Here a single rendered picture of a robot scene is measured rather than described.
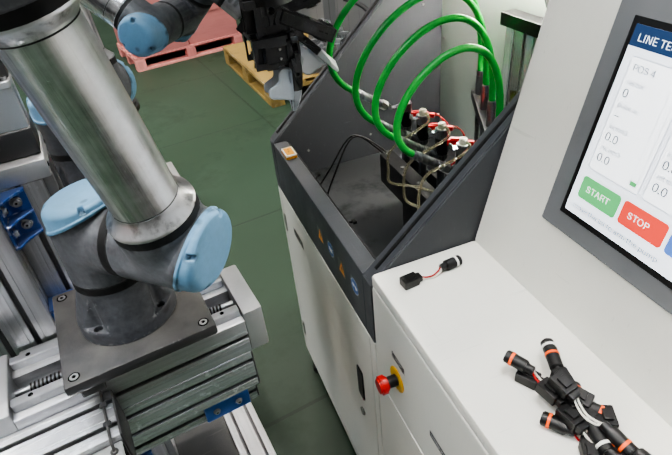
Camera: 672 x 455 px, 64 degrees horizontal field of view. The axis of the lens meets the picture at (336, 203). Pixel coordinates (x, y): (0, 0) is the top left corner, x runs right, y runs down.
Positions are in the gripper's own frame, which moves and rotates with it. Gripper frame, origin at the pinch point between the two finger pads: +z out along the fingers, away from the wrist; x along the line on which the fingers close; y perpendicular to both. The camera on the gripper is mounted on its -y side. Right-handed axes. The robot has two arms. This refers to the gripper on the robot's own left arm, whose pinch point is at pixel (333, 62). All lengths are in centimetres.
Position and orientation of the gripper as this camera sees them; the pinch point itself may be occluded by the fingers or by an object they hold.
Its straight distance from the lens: 115.6
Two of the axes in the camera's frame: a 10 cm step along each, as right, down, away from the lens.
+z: 7.7, 5.6, 3.2
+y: -6.3, 7.6, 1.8
